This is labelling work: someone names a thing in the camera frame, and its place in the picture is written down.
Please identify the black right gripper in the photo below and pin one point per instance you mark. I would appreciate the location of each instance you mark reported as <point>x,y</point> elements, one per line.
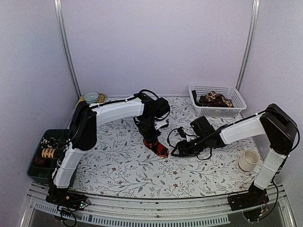
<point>186,151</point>

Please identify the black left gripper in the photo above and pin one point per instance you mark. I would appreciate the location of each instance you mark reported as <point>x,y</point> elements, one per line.
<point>147,137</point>

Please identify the red black striped tie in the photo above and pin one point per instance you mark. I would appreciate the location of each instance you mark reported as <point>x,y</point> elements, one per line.
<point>157,148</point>

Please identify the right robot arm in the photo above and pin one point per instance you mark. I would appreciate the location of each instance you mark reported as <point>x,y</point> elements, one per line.
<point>279,128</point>

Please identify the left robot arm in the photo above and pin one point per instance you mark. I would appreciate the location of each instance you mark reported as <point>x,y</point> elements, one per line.
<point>83,132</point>

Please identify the yellow woven coaster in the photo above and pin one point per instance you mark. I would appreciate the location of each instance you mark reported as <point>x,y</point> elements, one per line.
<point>101,99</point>

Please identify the floral patterned table mat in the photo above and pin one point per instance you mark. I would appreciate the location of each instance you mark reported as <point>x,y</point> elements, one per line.
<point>120,165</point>

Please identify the white perforated plastic basket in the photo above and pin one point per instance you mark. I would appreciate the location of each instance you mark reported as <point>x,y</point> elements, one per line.
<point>195,91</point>

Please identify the brown patterned tie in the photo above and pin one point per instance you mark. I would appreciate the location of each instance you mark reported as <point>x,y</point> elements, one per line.
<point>213,99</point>

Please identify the light blue bowl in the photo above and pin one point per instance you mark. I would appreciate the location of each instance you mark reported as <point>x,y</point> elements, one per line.
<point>91,97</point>

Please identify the white ceramic mug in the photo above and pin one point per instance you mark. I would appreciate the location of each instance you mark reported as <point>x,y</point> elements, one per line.
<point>248,160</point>

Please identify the black floral rolled tie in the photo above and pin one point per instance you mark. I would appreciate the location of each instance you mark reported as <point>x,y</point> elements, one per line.
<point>49,143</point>

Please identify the tan patterned rolled tie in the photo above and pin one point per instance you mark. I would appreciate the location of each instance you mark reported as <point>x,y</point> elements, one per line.
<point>48,153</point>

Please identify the dark red rolled tie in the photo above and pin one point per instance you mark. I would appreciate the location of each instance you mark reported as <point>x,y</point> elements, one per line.
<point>42,162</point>

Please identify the dark green divided organizer box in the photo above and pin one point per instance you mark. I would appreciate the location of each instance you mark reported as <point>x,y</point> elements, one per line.
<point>43,175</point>

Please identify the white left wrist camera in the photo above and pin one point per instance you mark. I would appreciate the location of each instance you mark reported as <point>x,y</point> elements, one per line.
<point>161,124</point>

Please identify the slotted aluminium front rail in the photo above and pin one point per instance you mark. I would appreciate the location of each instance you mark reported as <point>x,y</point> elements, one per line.
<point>194,212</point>

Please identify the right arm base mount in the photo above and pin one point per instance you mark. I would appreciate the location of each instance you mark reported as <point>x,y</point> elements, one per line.
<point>252,197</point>

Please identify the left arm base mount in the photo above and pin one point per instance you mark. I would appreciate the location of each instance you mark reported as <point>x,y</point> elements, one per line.
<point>67,202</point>

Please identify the left aluminium frame post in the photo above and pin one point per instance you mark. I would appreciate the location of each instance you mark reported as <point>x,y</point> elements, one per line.
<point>65,45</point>

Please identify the aluminium frame post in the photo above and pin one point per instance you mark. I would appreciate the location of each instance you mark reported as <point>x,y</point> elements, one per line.
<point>249,42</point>
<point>65,45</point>

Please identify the right aluminium frame post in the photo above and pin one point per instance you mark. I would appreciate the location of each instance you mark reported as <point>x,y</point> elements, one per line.
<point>249,42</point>

